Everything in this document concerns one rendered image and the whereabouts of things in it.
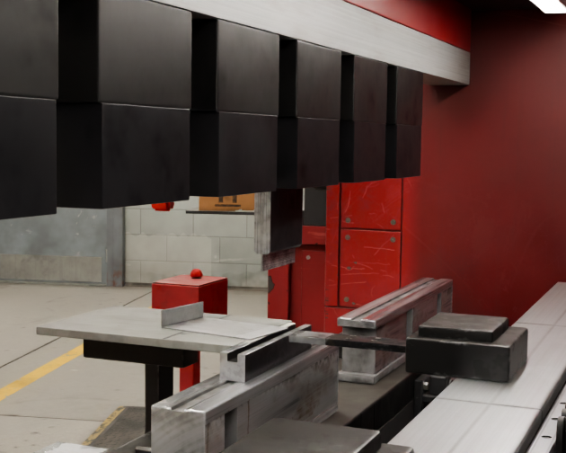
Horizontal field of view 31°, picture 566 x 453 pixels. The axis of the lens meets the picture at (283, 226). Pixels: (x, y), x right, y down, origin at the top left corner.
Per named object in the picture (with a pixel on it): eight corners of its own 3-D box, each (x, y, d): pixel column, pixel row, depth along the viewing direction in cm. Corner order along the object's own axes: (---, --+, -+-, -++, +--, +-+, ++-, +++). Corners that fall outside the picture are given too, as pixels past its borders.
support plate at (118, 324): (115, 312, 140) (115, 305, 139) (292, 327, 130) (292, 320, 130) (36, 334, 123) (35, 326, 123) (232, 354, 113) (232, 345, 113)
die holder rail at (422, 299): (420, 325, 197) (422, 277, 196) (451, 328, 194) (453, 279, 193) (335, 380, 150) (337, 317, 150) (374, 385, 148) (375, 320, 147)
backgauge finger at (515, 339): (312, 340, 124) (313, 299, 124) (527, 360, 115) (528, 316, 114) (274, 359, 113) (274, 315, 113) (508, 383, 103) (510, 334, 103)
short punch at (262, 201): (287, 262, 125) (287, 184, 124) (301, 262, 124) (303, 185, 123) (253, 270, 116) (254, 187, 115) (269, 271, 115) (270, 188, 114)
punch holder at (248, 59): (207, 188, 112) (207, 36, 110) (278, 190, 108) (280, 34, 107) (137, 194, 98) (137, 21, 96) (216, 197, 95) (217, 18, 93)
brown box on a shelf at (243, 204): (206, 208, 368) (206, 173, 367) (276, 209, 364) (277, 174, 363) (185, 213, 339) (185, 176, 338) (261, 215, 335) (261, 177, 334)
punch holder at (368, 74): (329, 178, 148) (331, 64, 147) (385, 179, 145) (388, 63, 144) (291, 181, 135) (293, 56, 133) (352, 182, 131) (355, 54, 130)
